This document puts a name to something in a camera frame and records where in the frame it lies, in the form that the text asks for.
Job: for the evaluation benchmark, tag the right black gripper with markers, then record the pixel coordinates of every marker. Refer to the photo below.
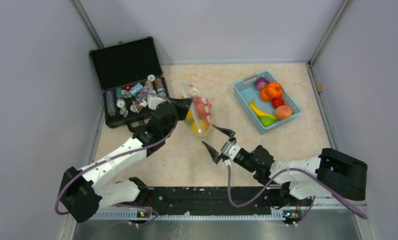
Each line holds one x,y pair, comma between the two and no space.
230,133

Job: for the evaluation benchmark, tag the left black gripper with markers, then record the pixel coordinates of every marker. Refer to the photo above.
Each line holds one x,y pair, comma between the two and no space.
183,105

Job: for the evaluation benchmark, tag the yellow toy lemon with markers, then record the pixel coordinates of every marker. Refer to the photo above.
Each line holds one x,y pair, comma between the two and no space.
200,128

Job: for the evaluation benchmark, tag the clear dotted zip bag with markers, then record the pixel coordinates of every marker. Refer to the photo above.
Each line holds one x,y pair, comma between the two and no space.
188,90

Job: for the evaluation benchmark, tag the red toy apple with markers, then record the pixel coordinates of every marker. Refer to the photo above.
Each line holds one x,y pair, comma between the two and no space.
202,106

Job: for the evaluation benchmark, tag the blue perforated plastic basket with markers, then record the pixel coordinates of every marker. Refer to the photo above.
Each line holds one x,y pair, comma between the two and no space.
245,92

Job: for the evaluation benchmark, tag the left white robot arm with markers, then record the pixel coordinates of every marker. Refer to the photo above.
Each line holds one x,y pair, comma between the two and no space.
84,191

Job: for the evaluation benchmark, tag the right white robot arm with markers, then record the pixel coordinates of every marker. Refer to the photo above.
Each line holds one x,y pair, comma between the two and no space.
331,172

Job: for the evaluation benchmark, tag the green toy lime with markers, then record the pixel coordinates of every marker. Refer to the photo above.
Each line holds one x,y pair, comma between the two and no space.
266,121

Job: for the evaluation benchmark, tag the yellow toy banana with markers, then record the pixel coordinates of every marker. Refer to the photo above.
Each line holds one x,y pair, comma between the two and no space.
258,112

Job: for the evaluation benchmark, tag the black poker chip case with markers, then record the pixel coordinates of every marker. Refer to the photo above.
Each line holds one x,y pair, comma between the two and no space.
123,65

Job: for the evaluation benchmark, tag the toy peach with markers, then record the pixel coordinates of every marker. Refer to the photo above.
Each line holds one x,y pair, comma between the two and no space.
283,112

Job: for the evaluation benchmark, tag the red toy pepper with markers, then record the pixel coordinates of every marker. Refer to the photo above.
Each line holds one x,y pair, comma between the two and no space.
277,102

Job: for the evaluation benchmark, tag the purple toy onion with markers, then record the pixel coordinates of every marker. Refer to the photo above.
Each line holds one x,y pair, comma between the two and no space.
260,83

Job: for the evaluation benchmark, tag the orange toy pumpkin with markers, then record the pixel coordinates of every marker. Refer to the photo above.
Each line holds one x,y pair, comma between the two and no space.
271,91

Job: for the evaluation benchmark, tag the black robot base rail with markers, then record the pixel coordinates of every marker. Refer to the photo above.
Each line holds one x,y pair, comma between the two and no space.
214,201

